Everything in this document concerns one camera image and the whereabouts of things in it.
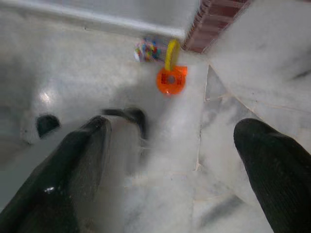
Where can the black rounded object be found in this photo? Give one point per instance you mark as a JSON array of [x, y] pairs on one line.
[[47, 126]]

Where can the multicoloured plastic toy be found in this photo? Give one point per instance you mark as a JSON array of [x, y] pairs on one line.
[[148, 49]]

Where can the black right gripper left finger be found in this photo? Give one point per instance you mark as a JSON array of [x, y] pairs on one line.
[[56, 184]]

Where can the orange round plastic toy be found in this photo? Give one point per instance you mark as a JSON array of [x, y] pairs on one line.
[[171, 85]]

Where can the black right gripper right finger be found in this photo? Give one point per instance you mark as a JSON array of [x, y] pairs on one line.
[[279, 174]]

